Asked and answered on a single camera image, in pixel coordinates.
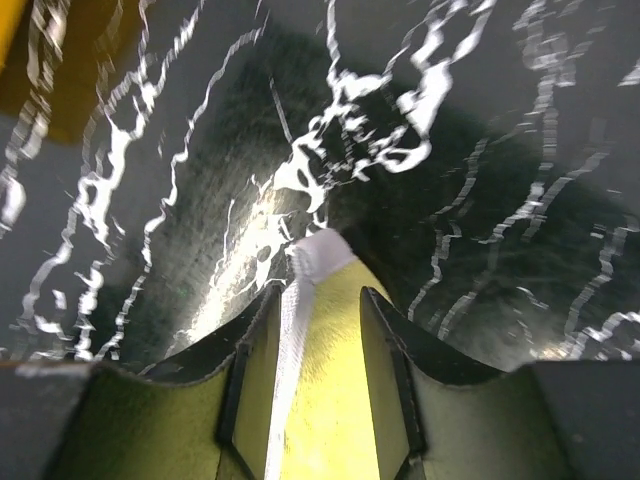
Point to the yellow-green towel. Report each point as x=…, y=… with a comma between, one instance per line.
x=321, y=422

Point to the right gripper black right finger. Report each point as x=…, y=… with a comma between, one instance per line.
x=440, y=414

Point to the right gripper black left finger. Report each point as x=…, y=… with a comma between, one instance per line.
x=203, y=413

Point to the yellow plastic bin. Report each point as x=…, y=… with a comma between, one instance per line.
x=97, y=36

